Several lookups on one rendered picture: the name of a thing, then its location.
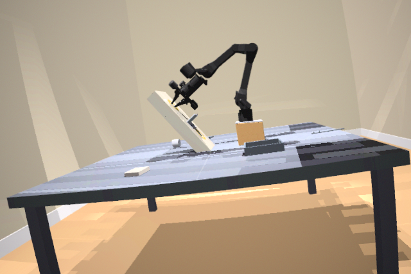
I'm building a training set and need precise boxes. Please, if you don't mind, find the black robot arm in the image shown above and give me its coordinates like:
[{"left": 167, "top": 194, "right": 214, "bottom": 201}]
[{"left": 180, "top": 43, "right": 258, "bottom": 122}]

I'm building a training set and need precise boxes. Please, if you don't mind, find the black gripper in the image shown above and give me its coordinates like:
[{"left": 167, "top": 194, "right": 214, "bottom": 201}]
[{"left": 168, "top": 80, "right": 198, "bottom": 110}]

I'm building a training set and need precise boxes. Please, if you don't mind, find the white short cylinder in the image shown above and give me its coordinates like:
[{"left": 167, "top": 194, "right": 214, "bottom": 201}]
[{"left": 172, "top": 139, "right": 181, "bottom": 147}]

